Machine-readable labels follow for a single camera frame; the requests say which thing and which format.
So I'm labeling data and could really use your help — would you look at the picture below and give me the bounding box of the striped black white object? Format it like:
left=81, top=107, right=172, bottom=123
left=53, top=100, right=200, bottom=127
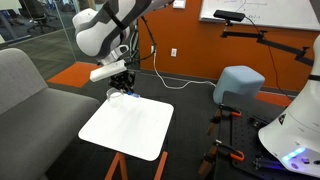
left=129, top=23, right=141, bottom=66

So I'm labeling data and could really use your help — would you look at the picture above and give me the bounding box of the small black bracket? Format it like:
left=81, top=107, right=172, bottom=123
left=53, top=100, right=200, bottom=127
left=249, top=115, right=268, bottom=130

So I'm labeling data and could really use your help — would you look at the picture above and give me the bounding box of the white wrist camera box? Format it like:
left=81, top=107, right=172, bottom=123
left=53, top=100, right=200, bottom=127
left=89, top=60, right=129, bottom=84

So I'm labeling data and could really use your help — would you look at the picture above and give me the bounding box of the black office chair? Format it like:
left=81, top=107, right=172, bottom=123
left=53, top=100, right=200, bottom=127
left=17, top=0, right=57, bottom=35

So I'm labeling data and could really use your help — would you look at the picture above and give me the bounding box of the black stereo camera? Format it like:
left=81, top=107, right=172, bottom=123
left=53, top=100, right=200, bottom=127
left=212, top=9, right=246, bottom=23

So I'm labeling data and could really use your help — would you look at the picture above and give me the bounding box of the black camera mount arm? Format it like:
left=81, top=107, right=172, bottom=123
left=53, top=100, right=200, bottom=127
left=219, top=19, right=319, bottom=68

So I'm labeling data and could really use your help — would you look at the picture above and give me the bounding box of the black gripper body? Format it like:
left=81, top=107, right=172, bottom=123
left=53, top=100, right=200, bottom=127
left=108, top=69, right=137, bottom=89

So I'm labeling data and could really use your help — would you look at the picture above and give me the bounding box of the black camera cable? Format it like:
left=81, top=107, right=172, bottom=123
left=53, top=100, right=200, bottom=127
left=244, top=15, right=294, bottom=100

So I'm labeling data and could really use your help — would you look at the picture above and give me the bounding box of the orange black bar clamp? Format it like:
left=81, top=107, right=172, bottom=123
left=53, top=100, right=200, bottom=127
left=197, top=139, right=246, bottom=176
left=207, top=104, right=243, bottom=136

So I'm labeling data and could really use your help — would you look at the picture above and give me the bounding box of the clear plastic cup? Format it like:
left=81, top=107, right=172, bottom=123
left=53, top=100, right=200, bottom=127
left=105, top=87, right=125, bottom=108

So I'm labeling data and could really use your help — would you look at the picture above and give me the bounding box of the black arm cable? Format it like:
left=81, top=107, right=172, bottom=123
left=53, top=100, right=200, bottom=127
left=125, top=15, right=158, bottom=66

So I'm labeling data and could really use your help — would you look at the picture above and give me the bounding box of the light blue ottoman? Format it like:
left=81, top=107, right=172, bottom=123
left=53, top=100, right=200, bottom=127
left=212, top=65, right=266, bottom=105

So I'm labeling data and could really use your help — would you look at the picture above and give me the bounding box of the whiteboard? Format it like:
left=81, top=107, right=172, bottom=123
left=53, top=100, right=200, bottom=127
left=198, top=0, right=320, bottom=32

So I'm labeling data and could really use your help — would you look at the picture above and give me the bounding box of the orange table leg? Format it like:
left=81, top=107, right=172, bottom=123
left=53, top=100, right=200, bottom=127
left=104, top=152, right=129, bottom=180
left=153, top=151, right=169, bottom=180

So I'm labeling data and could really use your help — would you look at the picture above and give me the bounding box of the grey fabric sofa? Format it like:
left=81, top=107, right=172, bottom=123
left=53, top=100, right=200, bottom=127
left=0, top=47, right=101, bottom=180

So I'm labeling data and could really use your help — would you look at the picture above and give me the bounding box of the white power cable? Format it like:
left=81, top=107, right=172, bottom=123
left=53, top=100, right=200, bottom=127
left=152, top=49, right=218, bottom=90

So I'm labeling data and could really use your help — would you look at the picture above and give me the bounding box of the white wall switch plate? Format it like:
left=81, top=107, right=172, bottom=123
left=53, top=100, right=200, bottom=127
left=172, top=0, right=187, bottom=9

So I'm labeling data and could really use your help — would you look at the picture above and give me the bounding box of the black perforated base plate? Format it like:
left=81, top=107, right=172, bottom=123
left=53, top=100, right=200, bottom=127
left=213, top=91, right=320, bottom=180

